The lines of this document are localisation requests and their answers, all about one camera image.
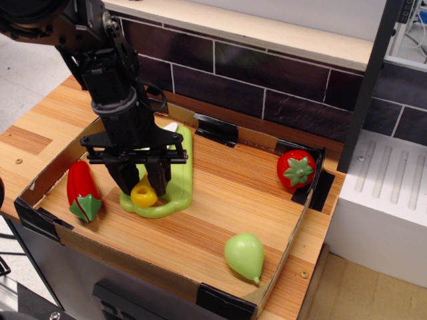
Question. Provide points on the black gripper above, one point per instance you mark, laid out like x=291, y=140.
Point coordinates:
x=131, y=137

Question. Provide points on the yellow handled white toy knife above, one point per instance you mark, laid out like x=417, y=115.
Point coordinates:
x=143, y=194

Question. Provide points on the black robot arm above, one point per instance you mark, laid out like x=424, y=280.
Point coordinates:
x=91, y=43

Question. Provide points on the green plastic cutting board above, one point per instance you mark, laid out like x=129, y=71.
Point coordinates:
x=179, y=189

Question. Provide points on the cardboard fence with black tape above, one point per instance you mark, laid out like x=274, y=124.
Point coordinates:
x=235, y=190

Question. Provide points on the red toy chili pepper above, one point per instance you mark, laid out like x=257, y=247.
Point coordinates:
x=83, y=195

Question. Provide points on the green toy pear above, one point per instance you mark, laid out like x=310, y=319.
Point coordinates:
x=244, y=253

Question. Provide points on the red toy strawberry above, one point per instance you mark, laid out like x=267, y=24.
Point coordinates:
x=296, y=169

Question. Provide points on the white foam block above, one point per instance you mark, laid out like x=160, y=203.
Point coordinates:
x=380, y=219

